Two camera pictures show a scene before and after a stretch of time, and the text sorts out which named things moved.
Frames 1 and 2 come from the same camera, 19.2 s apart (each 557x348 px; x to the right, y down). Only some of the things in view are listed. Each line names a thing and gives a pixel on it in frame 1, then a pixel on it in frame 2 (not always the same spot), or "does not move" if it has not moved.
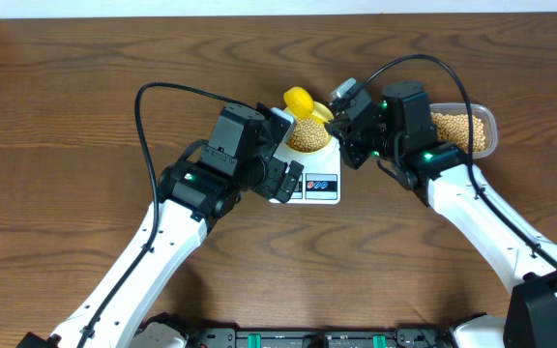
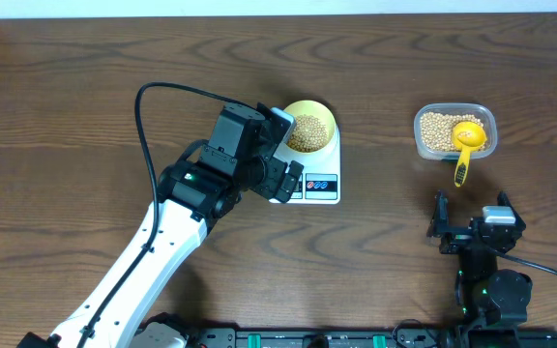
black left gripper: (267, 187) does not move
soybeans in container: (454, 128) does not move
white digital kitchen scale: (319, 183) does not move
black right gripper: (343, 129) → (456, 237)
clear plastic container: (452, 127) does not move
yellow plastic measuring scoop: (302, 104) → (466, 135)
